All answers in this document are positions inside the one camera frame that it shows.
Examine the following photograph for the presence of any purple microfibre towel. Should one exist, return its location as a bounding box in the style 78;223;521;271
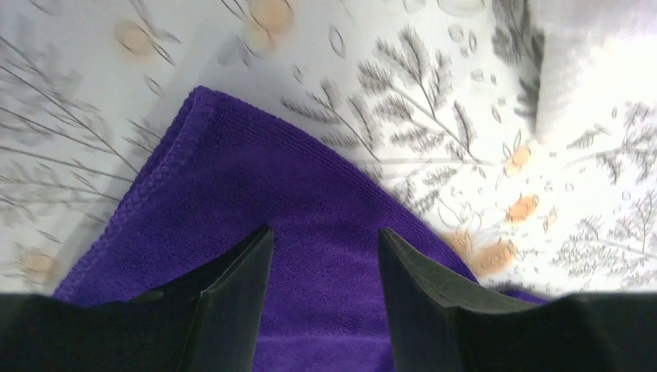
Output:
54;87;473;371

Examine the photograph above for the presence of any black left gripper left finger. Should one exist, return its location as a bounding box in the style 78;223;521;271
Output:
1;226;273;371

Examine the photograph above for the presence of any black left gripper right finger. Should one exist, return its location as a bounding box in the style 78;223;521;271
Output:
378;229;656;372

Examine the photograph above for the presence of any white crumpled towel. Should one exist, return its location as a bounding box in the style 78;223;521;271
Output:
528;1;656;143

